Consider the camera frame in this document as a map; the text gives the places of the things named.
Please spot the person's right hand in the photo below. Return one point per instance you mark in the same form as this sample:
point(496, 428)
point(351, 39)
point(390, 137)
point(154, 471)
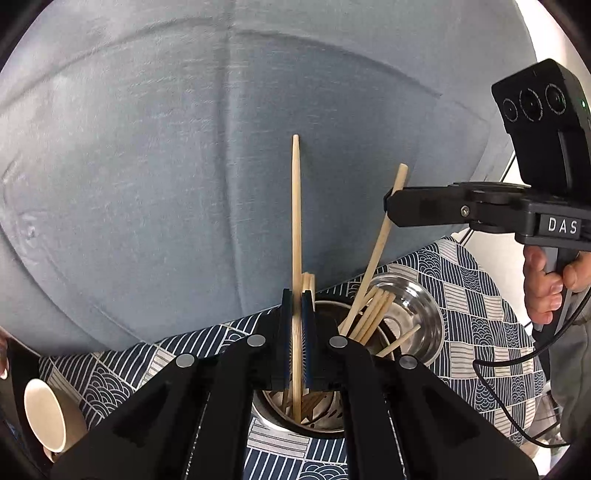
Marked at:
point(540, 295)

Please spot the black steel utensil holder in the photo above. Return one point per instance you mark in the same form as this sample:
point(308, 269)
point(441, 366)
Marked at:
point(272, 417)

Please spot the stainless steel bowl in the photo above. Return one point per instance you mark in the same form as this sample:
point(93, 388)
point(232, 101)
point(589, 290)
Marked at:
point(415, 300)

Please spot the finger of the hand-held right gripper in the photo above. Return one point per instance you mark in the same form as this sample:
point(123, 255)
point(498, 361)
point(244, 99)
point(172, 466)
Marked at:
point(438, 205)

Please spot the beige ceramic cup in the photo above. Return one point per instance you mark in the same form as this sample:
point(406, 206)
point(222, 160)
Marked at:
point(44, 415)

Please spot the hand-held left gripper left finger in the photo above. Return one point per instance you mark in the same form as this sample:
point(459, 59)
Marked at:
point(287, 344)

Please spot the long bamboo chopstick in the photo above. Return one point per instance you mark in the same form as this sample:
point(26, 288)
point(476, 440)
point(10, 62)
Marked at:
point(374, 251)
point(296, 207)

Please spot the blue patterned tablecloth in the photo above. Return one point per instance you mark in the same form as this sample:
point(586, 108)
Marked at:
point(471, 295)

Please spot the person's grey clothing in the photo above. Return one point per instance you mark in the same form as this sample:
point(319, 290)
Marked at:
point(575, 392)

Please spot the bunch of wooden chopsticks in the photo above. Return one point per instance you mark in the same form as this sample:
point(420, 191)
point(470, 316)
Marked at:
point(376, 314)

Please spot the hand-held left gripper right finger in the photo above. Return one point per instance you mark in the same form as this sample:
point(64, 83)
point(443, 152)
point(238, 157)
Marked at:
point(308, 344)

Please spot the grey-blue backdrop cloth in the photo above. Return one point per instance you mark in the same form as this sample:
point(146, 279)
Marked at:
point(161, 161)

